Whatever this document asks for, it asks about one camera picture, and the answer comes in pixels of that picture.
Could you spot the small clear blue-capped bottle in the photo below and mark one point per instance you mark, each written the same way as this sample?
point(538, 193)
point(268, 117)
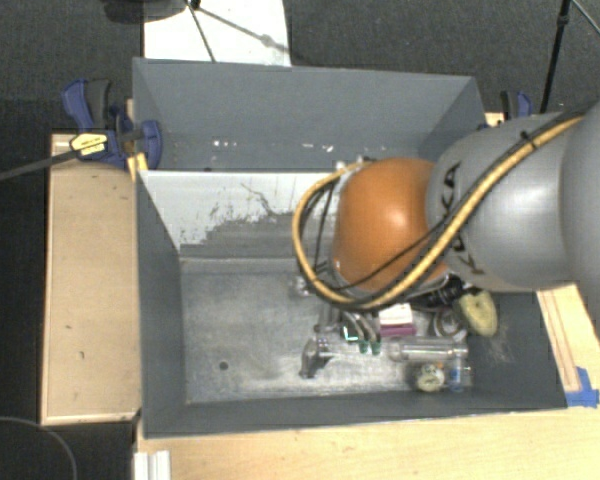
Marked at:
point(459, 374)

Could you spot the grey metal bin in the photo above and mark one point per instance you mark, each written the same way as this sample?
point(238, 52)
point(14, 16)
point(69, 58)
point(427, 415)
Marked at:
point(260, 318)

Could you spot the cream and black toy ball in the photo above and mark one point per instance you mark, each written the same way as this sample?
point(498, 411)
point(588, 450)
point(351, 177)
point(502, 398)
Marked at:
point(428, 377)

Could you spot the black cylinder on white bracket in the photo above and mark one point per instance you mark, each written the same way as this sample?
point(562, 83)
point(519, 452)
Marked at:
point(441, 293)

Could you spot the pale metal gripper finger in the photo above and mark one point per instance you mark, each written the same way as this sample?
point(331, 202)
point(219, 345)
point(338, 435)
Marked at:
point(325, 324)
point(314, 357)

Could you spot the clear plastic bottle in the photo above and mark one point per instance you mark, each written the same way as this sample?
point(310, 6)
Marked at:
point(425, 352)

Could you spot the small clear glass thing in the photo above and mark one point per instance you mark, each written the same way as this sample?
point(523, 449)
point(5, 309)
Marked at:
point(300, 287)

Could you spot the yellow-green sponge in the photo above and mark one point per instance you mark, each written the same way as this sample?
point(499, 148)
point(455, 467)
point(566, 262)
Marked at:
point(477, 312)

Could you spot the white and purple box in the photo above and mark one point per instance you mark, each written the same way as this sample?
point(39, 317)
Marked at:
point(396, 320)

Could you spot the pale wood flat board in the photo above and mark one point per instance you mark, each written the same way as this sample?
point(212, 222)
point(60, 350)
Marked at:
point(92, 288)

